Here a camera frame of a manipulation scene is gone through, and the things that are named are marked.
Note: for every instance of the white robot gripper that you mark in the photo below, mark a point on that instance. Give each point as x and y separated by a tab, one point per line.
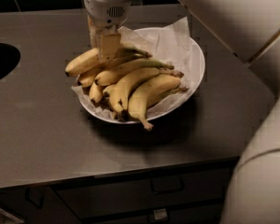
104	13

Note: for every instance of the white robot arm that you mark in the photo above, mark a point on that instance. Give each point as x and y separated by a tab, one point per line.
238	106

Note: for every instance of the short banana under pile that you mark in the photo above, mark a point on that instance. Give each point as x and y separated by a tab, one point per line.
107	90

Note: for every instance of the small banana lower left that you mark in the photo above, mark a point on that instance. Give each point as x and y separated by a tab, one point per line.
96	93

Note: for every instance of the white bowl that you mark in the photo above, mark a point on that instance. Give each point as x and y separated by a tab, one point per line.
198	68

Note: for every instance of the white paper liner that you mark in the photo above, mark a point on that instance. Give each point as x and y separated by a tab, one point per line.
171	44

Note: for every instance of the dark round sink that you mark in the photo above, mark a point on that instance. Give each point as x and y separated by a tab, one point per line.
10	57

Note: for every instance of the left cabinet door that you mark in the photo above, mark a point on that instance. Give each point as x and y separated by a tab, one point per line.
36	206

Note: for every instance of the lower drawer with label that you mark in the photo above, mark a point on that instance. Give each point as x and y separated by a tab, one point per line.
190	213

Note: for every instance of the middle drawer with handle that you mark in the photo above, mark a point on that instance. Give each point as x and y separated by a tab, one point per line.
104	201

